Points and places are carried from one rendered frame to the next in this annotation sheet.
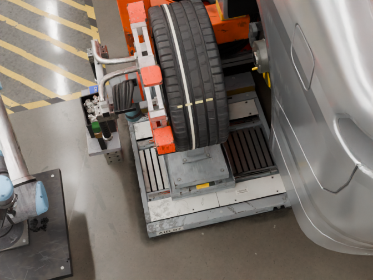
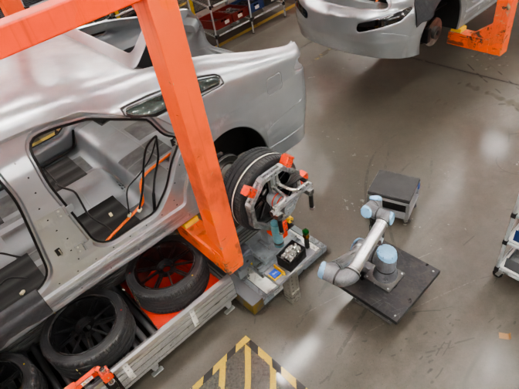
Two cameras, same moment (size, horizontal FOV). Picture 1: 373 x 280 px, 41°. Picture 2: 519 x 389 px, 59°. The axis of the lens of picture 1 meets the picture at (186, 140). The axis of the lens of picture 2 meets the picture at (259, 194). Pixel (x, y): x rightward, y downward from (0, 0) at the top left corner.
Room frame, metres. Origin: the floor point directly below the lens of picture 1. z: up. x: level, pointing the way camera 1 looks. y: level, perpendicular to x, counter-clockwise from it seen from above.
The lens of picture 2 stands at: (2.89, 2.42, 3.31)
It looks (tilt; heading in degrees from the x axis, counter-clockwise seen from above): 42 degrees down; 241
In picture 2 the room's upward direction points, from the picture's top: 11 degrees counter-clockwise
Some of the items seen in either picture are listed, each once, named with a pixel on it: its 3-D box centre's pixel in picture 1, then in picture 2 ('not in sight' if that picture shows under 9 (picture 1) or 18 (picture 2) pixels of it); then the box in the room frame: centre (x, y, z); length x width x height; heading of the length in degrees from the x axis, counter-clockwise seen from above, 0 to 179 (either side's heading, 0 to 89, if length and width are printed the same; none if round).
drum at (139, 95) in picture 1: (134, 86); (280, 201); (1.46, 0.20, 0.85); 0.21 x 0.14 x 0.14; 96
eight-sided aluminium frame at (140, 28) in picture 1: (150, 83); (274, 197); (1.46, 0.13, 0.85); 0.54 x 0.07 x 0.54; 6
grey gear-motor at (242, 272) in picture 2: not in sight; (232, 253); (1.83, -0.11, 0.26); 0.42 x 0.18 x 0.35; 96
